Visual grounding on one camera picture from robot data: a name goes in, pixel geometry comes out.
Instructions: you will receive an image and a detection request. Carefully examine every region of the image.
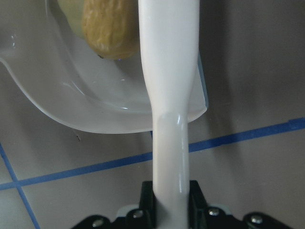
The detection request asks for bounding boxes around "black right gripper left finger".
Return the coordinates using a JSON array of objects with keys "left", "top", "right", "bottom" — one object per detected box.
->
[{"left": 139, "top": 181, "right": 157, "bottom": 229}]

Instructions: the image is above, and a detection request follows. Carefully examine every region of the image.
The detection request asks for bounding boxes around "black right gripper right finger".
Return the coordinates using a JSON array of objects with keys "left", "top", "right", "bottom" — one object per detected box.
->
[{"left": 188, "top": 180, "right": 206, "bottom": 229}]

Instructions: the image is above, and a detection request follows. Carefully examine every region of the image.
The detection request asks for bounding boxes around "beige plastic dustpan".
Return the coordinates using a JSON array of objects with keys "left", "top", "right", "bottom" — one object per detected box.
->
[{"left": 0, "top": 0, "right": 207, "bottom": 134}]

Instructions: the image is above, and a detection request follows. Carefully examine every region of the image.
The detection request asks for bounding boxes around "white hand brush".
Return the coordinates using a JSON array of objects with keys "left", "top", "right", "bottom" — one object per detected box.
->
[{"left": 138, "top": 0, "right": 200, "bottom": 229}]

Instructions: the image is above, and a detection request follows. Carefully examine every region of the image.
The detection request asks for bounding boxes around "brown potato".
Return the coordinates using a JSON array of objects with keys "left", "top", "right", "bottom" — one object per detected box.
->
[{"left": 81, "top": 0, "right": 140, "bottom": 60}]

